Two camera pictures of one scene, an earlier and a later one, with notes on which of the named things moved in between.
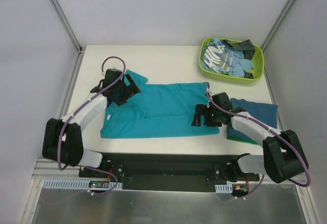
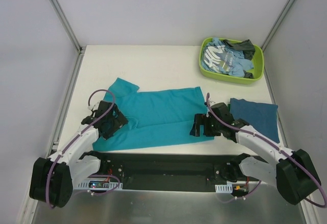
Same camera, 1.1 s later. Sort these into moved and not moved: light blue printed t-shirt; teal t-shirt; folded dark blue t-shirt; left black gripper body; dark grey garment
Moved: left black gripper body; teal t-shirt
Not moved: light blue printed t-shirt; folded dark blue t-shirt; dark grey garment
